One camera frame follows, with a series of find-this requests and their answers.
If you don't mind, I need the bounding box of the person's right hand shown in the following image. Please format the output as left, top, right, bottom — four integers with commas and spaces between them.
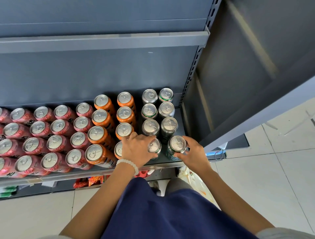
173, 136, 212, 174

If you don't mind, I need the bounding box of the person's left hand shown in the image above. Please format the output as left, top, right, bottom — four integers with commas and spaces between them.
121, 132, 158, 170

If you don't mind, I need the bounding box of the orange striped soda can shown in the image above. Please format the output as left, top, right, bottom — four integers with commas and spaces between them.
116, 106, 136, 126
94, 94, 116, 116
87, 125, 116, 148
115, 122, 135, 141
91, 109, 116, 132
117, 91, 136, 111

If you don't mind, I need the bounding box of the group of orange cans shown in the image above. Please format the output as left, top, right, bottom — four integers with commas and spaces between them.
84, 141, 123, 169

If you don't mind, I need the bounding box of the grey metal shelf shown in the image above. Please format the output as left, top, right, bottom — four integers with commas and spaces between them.
0, 0, 222, 201

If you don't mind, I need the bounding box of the person's left forearm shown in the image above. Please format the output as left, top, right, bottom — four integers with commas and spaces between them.
60, 170, 138, 239

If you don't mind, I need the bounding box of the person's right forearm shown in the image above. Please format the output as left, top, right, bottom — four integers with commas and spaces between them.
197, 170, 275, 234

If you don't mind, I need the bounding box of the dark grey shelf unit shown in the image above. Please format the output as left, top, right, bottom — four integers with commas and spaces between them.
181, 0, 315, 153

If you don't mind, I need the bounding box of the clear plastic bag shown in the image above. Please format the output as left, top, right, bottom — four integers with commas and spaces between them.
177, 166, 220, 207

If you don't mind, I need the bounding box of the grey shoe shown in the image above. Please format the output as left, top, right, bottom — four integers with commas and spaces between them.
150, 181, 163, 196

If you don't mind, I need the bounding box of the row of red snack packets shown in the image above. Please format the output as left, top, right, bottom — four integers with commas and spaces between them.
73, 170, 156, 189

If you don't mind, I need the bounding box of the navy blue shirt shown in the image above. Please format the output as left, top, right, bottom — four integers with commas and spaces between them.
101, 177, 259, 239

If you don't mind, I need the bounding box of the white bead bracelet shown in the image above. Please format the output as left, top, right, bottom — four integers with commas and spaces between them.
116, 159, 139, 176

